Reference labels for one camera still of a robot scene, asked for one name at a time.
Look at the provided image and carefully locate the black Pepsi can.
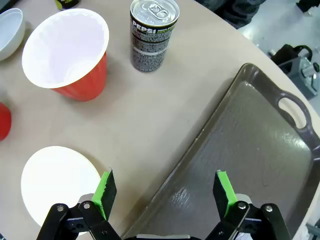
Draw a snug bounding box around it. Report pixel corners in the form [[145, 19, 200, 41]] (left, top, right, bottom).
[[54, 0, 82, 10], [129, 0, 180, 73]]

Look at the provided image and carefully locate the white bowl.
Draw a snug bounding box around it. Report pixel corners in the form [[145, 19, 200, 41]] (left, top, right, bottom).
[[20, 145, 102, 235], [0, 7, 26, 62]]

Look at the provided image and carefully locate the dark brown serving tray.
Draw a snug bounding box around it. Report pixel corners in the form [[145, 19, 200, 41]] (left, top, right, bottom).
[[122, 62, 320, 240]]

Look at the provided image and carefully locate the person in patchwork shirt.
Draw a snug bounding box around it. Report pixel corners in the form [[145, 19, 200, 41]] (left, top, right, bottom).
[[194, 0, 263, 30]]

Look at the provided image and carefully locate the red plastic cup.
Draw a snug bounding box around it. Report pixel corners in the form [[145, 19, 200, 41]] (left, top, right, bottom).
[[21, 8, 110, 103], [0, 101, 12, 142]]

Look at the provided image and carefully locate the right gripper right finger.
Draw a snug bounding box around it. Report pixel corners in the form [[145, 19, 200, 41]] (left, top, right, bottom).
[[204, 169, 292, 240]]

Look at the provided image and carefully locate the black bag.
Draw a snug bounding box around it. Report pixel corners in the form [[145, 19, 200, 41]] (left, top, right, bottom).
[[271, 44, 313, 76]]

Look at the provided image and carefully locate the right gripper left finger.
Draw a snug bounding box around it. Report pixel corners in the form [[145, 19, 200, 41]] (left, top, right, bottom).
[[36, 168, 121, 240]]

